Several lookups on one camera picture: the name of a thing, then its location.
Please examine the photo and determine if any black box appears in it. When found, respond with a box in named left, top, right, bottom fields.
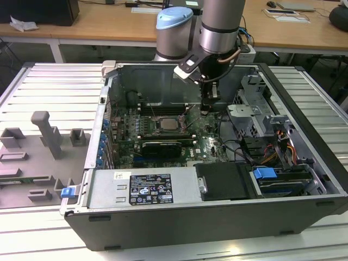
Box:
left=0, top=0, right=80, bottom=27

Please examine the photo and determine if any grey closed laptop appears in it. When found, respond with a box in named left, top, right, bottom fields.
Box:
left=276, top=1, right=316, bottom=13

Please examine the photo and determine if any white flat paper pad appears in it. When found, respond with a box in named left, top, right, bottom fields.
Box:
left=131, top=7, right=164, bottom=14

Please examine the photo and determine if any white power box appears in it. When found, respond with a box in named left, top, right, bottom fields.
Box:
left=240, top=45, right=257, bottom=64

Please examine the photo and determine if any black plastic shroud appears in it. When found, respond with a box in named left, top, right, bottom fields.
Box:
left=195, top=163, right=252, bottom=202

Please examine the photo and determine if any green RAM stick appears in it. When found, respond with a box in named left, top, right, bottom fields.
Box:
left=0, top=176, right=51, bottom=184

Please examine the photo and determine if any silver metal drive cage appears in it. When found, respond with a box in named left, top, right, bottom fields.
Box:
left=226, top=73, right=275, bottom=138

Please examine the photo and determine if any silver CPU with green edge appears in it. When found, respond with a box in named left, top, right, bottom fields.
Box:
left=160, top=118, right=178, bottom=131

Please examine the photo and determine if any grey case latch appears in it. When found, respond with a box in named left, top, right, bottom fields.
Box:
left=101, top=60, right=117, bottom=79

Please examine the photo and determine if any grey parts rack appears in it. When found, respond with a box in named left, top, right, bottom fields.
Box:
left=0, top=110, right=92, bottom=210

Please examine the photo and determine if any black and silver PC case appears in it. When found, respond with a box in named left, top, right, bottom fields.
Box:
left=58, top=59, right=348, bottom=252

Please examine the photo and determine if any black RAM slot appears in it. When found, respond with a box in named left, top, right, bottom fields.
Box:
left=140, top=110, right=191, bottom=116
left=139, top=103, right=191, bottom=108
left=139, top=132, right=197, bottom=138
left=140, top=135, right=198, bottom=142
left=139, top=108, right=191, bottom=113
left=139, top=105, right=191, bottom=110

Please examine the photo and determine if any black graphics card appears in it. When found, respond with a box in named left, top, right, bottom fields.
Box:
left=141, top=140, right=183, bottom=159

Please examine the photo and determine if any black round bag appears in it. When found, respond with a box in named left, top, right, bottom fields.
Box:
left=328, top=5, right=348, bottom=32

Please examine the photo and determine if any orange yellow wire bundle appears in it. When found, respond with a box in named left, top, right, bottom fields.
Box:
left=260, top=144, right=296, bottom=165

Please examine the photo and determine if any white tray with dark strip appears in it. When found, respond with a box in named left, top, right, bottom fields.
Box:
left=261, top=8, right=299, bottom=16

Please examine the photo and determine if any thin metal locking lever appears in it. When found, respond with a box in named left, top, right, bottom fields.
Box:
left=148, top=102, right=158, bottom=121
left=179, top=104, right=197, bottom=118

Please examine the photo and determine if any hard disk in blue carrier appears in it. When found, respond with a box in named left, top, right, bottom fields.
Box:
left=251, top=167, right=312, bottom=197

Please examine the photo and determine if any green motherboard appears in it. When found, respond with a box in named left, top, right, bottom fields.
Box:
left=108, top=103, right=232, bottom=168

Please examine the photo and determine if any white wrist camera on bracket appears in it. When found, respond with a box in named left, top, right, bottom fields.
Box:
left=173, top=53, right=207, bottom=84

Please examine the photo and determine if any CPU socket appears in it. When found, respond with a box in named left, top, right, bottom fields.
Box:
left=152, top=115, right=189, bottom=135

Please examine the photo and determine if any silver power supply with label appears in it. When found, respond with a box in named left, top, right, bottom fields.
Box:
left=86, top=167, right=202, bottom=209

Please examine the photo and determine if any wooden desk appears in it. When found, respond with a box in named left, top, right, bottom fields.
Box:
left=0, top=0, right=348, bottom=65

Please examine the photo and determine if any thick black cable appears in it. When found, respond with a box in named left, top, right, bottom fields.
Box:
left=219, top=113, right=255, bottom=166

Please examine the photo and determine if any crumpled white wrapper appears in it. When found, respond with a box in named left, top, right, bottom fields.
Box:
left=9, top=15, right=39, bottom=32

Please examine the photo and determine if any white paper sheet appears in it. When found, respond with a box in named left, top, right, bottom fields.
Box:
left=272, top=15, right=311, bottom=24

